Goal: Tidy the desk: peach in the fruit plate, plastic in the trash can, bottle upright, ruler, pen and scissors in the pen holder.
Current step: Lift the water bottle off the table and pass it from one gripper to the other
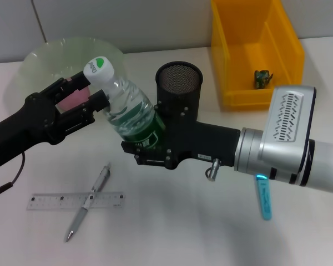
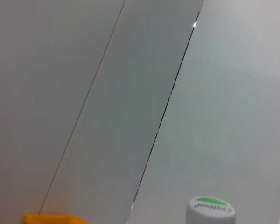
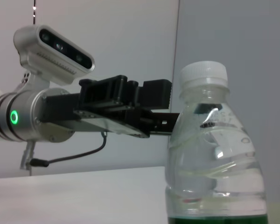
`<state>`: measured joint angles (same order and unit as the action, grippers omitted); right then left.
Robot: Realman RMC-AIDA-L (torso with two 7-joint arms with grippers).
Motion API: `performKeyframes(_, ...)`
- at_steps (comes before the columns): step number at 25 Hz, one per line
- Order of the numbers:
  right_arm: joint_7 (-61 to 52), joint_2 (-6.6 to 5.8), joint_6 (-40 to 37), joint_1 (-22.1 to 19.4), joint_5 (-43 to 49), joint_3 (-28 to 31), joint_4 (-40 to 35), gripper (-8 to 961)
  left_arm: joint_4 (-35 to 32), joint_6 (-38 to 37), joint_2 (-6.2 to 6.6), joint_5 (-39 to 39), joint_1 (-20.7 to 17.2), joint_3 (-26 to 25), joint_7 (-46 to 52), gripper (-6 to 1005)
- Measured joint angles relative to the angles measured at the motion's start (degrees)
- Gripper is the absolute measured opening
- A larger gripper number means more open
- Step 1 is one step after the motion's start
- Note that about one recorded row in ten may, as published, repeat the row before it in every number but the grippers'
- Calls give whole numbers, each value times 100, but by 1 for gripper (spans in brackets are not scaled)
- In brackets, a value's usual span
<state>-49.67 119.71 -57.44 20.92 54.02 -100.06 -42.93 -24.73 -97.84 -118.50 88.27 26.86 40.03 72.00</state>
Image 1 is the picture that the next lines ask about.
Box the yellow plastic bin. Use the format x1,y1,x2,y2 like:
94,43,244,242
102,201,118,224
210,0,305,109

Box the clear bottle green label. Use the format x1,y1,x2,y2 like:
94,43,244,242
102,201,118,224
83,57,167,147

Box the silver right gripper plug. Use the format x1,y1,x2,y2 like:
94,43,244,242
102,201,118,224
205,159,221,182

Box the blue scissors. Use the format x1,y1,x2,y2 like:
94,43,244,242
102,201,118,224
255,177,273,221

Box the green glass fruit bowl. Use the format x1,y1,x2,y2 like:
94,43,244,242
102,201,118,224
18,37,127,117

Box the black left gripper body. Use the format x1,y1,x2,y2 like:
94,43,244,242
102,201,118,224
0,90,66,172

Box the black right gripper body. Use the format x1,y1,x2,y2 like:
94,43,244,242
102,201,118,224
163,108,241,170

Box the black mesh pen cup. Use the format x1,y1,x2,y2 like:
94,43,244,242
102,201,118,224
154,61,204,122

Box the clear plastic ruler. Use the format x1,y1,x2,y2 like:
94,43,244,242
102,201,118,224
26,190,127,211

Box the silver pen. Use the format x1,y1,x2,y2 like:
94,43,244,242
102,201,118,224
64,161,113,243

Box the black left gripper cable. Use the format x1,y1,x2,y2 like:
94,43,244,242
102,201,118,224
0,151,26,198

